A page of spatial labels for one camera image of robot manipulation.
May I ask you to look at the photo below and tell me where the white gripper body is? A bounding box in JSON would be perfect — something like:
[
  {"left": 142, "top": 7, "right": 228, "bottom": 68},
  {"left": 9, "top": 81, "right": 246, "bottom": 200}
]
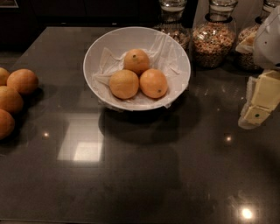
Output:
[{"left": 253, "top": 6, "right": 280, "bottom": 70}]

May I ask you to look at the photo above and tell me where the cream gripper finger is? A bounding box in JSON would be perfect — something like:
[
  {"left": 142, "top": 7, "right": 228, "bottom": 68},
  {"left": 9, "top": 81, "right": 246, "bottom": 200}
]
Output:
[
  {"left": 235, "top": 31, "right": 256, "bottom": 54},
  {"left": 238, "top": 70, "right": 280, "bottom": 130}
]

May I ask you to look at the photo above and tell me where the orange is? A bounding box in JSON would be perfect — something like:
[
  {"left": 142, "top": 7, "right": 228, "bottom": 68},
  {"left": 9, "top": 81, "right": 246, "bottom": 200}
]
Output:
[
  {"left": 0, "top": 109, "right": 15, "bottom": 140},
  {"left": 109, "top": 69, "right": 139, "bottom": 100},
  {"left": 7, "top": 69, "right": 39, "bottom": 95},
  {"left": 0, "top": 67, "right": 10, "bottom": 86},
  {"left": 139, "top": 68, "right": 168, "bottom": 99},
  {"left": 0, "top": 86, "right": 24, "bottom": 115},
  {"left": 123, "top": 49, "right": 150, "bottom": 75}
]

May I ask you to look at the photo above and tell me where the white bowl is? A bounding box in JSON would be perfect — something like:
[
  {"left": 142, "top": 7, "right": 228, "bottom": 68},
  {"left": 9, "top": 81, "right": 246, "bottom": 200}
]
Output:
[{"left": 82, "top": 26, "right": 192, "bottom": 112}]

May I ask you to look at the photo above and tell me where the right glass jar of grains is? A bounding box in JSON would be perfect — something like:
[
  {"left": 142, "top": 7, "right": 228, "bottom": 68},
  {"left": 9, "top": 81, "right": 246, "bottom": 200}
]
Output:
[{"left": 234, "top": 0, "right": 280, "bottom": 72}]

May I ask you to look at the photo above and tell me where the glass jar of grains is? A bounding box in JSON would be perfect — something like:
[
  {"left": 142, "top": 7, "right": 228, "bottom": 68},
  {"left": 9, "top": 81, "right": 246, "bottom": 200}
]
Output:
[
  {"left": 234, "top": 0, "right": 280, "bottom": 72},
  {"left": 154, "top": 0, "right": 191, "bottom": 51},
  {"left": 192, "top": 0, "right": 238, "bottom": 68}
]

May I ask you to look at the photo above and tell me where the middle glass jar of grains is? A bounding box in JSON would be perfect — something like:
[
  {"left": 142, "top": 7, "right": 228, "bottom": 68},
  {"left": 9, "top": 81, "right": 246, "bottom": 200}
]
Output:
[{"left": 192, "top": 0, "right": 238, "bottom": 68}]

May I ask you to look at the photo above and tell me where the left glass jar of grains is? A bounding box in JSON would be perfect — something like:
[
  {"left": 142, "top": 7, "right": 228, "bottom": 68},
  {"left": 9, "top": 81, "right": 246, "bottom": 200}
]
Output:
[{"left": 154, "top": 0, "right": 191, "bottom": 51}]

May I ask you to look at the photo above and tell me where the orange on table top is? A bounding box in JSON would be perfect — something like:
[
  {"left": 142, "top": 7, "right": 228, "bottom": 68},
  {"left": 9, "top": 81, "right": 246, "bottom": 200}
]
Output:
[{"left": 7, "top": 69, "right": 39, "bottom": 95}]

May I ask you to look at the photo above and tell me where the orange on table bottom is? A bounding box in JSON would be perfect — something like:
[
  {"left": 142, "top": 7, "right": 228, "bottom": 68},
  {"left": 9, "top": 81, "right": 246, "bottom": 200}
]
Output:
[{"left": 0, "top": 109, "right": 15, "bottom": 140}]

